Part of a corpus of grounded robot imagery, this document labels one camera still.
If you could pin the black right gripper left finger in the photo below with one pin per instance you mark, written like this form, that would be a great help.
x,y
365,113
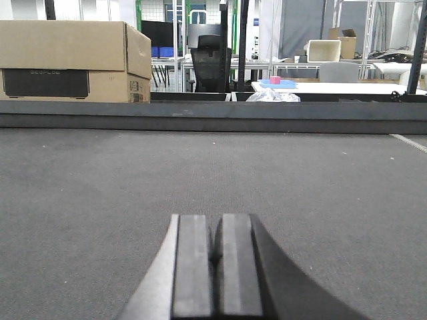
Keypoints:
x,y
177,284

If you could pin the pink tape roll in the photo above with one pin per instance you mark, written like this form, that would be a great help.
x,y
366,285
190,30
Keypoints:
x,y
275,80

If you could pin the white background table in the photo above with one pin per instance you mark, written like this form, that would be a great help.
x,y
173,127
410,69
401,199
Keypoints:
x,y
345,88

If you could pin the small open cardboard box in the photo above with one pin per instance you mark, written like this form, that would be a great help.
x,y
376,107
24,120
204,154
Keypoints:
x,y
348,40

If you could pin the grey chair back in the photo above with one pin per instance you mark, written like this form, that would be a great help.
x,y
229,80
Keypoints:
x,y
339,72

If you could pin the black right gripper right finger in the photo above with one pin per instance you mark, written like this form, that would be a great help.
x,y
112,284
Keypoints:
x,y
255,279

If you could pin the dark conveyor belt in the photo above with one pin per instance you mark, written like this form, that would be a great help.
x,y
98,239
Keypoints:
x,y
88,189

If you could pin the black office chair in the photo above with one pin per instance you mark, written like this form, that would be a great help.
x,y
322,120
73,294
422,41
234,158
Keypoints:
x,y
211,75

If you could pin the black vertical post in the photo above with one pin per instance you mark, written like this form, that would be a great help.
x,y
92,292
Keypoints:
x,y
242,44

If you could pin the large cardboard box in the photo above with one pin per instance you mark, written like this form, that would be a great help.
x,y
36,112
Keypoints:
x,y
88,61

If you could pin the crumpled plastic bag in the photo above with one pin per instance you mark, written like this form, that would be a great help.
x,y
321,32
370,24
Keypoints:
x,y
269,95

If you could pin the white plastic tub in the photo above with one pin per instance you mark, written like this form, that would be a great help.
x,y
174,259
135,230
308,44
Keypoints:
x,y
319,51

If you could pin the blue tray on table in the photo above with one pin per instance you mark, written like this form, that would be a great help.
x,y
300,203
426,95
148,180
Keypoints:
x,y
283,84

